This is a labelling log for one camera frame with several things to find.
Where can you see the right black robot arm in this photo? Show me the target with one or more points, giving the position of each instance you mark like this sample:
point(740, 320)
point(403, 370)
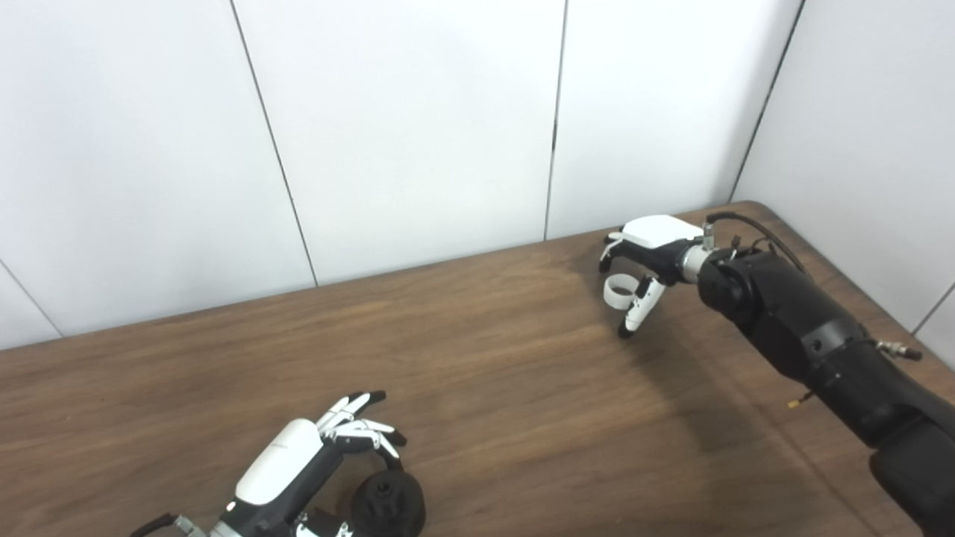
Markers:
point(806, 328)

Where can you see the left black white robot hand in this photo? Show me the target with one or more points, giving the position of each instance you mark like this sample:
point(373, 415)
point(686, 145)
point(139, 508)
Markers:
point(276, 462)

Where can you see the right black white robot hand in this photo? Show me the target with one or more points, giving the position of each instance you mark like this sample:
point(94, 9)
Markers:
point(660, 231)

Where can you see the round black plastic part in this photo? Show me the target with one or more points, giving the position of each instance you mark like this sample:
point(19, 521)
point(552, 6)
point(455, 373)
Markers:
point(392, 507)

